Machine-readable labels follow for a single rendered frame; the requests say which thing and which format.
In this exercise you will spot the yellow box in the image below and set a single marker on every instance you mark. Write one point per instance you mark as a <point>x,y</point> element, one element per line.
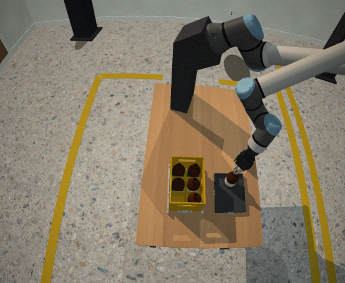
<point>177,198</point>

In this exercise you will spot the dark brown bottle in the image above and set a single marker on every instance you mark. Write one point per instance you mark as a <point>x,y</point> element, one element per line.
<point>194,197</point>
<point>193,184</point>
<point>231,179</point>
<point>178,184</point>
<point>193,170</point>
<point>178,170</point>

